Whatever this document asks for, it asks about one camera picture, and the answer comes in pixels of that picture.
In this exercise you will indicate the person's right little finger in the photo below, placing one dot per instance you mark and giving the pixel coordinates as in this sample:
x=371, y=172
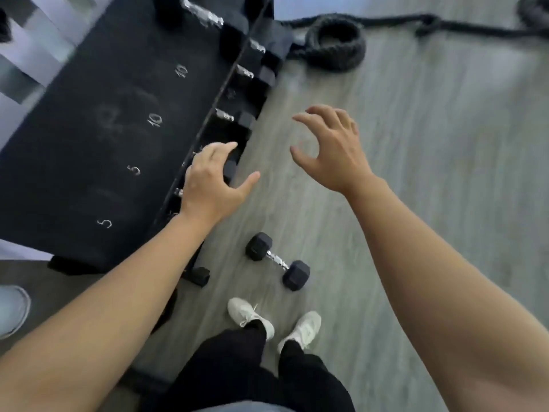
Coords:
x=354, y=126

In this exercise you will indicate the person's right forearm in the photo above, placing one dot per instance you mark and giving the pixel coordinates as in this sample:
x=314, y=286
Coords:
x=437, y=296

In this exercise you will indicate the large black hex dumbbell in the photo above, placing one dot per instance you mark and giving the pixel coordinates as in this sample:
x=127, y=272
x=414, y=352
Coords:
x=201, y=13

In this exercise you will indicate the person's left white sneaker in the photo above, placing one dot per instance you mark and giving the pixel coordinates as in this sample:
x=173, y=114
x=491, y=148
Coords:
x=248, y=315

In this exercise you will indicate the black dumbbell rack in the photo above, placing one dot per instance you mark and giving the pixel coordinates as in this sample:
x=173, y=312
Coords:
x=107, y=137

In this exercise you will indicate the person's black trousers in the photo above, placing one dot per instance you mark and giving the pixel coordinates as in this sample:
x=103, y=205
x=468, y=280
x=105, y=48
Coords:
x=257, y=377

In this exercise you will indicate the person's right white sneaker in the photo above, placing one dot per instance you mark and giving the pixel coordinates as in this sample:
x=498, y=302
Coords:
x=302, y=330

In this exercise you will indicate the person's right middle finger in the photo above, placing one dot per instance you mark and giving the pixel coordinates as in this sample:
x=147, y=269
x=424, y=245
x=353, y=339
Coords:
x=324, y=110

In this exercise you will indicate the person's white sneaker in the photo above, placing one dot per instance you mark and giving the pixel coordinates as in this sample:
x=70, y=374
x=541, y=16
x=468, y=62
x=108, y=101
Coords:
x=248, y=315
x=302, y=330

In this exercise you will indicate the person's right hand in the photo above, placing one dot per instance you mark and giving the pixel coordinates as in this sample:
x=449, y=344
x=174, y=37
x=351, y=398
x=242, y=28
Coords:
x=339, y=160

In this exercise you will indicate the person's left forearm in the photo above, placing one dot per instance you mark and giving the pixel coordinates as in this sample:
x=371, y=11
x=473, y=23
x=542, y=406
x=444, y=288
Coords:
x=107, y=313

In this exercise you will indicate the person's left hand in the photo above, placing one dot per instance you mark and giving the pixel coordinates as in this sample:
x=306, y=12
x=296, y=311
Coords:
x=203, y=190

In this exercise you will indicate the person's left thumb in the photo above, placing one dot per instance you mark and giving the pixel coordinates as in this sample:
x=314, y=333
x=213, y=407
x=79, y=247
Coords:
x=246, y=183

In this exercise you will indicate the person's right thumb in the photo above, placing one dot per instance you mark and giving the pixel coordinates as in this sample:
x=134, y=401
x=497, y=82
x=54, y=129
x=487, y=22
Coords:
x=301, y=158

